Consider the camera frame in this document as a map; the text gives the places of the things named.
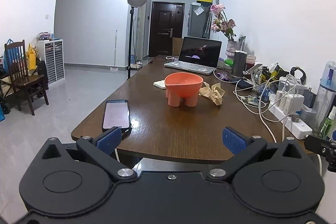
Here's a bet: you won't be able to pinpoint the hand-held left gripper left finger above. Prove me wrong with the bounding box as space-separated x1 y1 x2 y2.
39 126 137 183

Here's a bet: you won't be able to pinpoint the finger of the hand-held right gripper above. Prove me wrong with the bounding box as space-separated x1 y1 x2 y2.
304 135 336 173

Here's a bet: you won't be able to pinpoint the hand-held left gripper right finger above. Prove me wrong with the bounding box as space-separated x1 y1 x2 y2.
206 127 305 184

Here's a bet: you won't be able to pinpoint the brown paper towel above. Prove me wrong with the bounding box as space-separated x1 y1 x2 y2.
199 82 226 106

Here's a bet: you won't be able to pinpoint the orange footed bowl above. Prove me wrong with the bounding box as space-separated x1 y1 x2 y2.
164 72 204 108

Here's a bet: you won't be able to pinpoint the green spray bottle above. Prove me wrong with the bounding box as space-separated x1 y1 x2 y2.
318 106 336 139

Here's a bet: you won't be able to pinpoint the black smartphone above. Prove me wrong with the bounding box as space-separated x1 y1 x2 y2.
101 100 132 133

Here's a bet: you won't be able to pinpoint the white power strip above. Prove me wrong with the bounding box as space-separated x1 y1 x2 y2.
268 101 313 140

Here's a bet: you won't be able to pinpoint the black power adapter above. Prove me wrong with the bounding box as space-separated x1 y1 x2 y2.
303 89 318 109

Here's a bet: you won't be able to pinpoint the white power adapter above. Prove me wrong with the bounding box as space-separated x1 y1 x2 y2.
285 93 305 113
274 90 288 109

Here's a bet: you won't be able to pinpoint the clear plastic water bottle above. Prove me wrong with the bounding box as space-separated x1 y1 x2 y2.
312 61 336 132

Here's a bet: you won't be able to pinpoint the blue circuit board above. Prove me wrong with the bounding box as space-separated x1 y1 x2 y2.
247 88 271 106

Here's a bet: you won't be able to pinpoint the purple wrapper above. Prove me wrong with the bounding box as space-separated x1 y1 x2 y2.
214 69 238 83

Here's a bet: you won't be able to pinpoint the white phone stand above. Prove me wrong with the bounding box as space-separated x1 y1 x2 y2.
243 63 263 85

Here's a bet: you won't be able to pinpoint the black headphones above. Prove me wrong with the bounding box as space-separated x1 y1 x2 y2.
290 67 307 84

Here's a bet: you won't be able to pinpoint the white sponge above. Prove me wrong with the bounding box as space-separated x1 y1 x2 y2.
153 79 168 90

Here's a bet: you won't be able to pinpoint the yellow and black snack packet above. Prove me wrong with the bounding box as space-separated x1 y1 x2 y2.
262 64 282 81

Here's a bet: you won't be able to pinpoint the white mop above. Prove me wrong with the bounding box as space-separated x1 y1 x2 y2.
110 29 119 72

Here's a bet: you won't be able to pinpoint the black suitcase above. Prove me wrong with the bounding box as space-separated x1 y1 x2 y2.
37 60 49 90

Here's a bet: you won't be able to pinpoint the pale textured vase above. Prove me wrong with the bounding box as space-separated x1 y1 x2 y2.
226 40 240 58

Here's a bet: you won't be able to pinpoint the silver laptop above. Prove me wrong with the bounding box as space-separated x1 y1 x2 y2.
164 36 222 75

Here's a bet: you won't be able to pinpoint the white drawer cabinet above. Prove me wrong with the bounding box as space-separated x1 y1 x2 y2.
36 39 65 86

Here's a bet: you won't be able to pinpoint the dark wooden chair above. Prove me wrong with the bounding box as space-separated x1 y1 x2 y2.
4 40 50 116

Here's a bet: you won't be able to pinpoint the cardboard box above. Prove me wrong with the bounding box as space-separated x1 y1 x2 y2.
172 37 184 56

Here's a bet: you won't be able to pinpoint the yellow bag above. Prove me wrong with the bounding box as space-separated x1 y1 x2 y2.
26 43 38 71

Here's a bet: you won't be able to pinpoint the grey refrigerator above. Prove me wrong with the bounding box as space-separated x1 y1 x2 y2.
188 2 212 39

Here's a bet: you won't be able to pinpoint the dark brown door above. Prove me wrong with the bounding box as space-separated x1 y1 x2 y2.
148 1 184 58

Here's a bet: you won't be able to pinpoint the blue bag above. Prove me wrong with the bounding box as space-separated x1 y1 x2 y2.
3 39 23 72

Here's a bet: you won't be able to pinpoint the pink flowers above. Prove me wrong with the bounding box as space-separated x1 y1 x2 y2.
210 4 237 41

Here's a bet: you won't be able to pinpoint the white cable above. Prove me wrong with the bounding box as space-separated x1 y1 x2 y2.
234 74 297 143

